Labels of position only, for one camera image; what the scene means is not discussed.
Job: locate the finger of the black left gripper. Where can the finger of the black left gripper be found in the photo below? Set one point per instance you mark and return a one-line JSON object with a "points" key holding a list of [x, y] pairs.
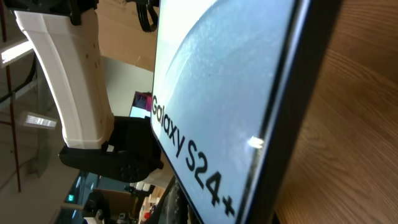
{"points": [[147, 16]]}

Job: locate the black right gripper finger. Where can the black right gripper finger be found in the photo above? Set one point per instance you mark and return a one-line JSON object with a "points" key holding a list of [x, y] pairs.
{"points": [[173, 207]]}

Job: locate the black Galaxy smartphone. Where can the black Galaxy smartphone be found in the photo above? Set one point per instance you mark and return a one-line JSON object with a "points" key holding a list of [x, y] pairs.
{"points": [[232, 81]]}

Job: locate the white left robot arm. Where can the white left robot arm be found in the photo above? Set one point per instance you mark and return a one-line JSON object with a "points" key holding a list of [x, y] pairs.
{"points": [[64, 37]]}

